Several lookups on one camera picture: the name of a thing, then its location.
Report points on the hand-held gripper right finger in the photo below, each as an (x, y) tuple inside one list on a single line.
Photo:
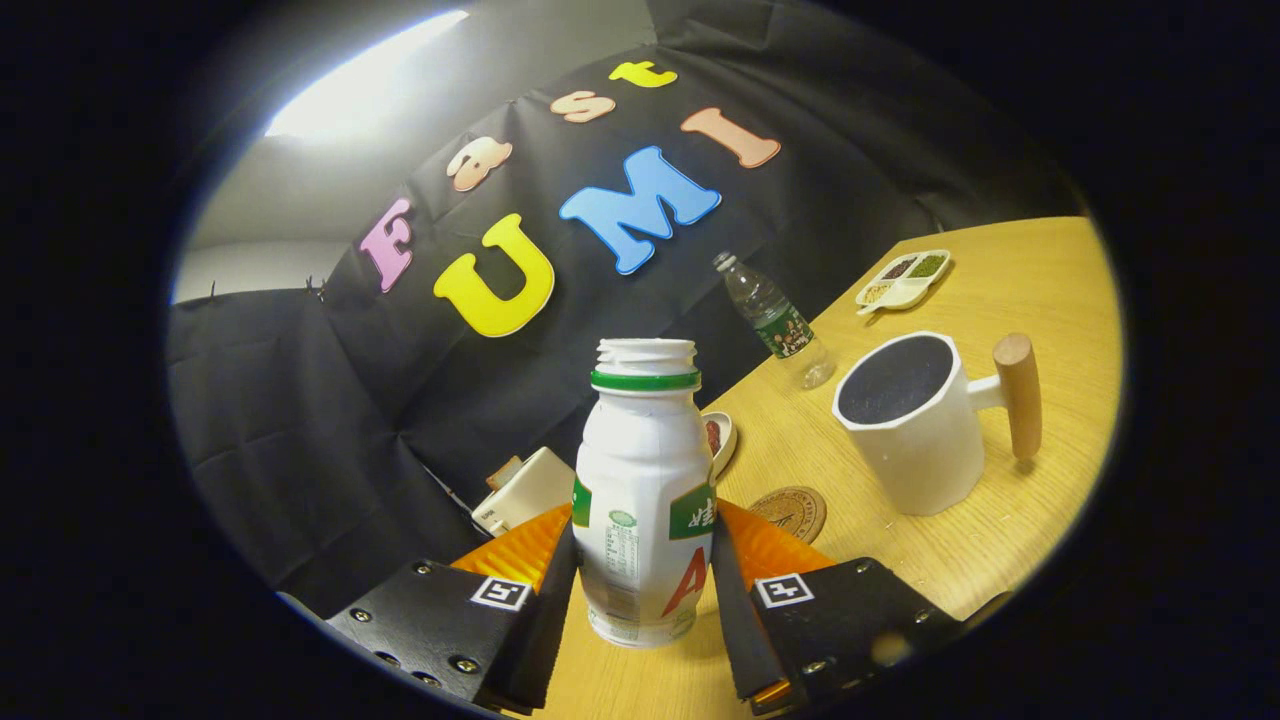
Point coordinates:
[(735, 630)]

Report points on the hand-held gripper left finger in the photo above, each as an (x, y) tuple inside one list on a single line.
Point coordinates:
[(548, 630)]

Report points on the round cork coaster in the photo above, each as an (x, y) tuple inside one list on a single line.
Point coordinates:
[(795, 515)]

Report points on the white juice bottle green label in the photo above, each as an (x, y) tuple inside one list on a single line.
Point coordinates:
[(640, 470)]

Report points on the clear plastic water bottle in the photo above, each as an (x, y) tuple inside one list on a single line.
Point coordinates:
[(780, 325)]

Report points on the cream toaster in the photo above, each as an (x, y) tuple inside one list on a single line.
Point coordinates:
[(525, 495)]

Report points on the bread slice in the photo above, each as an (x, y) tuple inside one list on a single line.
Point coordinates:
[(503, 472)]

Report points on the round plate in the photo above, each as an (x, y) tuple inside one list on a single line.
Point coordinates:
[(726, 440)]

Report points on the red food slice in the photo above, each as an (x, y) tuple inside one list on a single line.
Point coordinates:
[(713, 437)]

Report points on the wooden table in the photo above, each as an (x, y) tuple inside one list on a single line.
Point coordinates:
[(1000, 540)]

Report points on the black backdrop cloth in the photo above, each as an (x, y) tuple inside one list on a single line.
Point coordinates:
[(330, 430)]

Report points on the white divided tray of beans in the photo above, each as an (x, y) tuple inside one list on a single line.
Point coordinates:
[(905, 290)]

